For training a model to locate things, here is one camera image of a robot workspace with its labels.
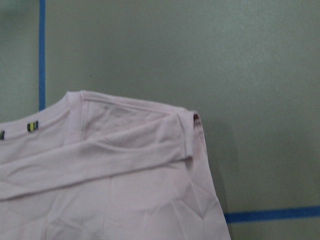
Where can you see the pink Snoopy t-shirt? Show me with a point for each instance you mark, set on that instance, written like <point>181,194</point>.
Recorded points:
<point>101,167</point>

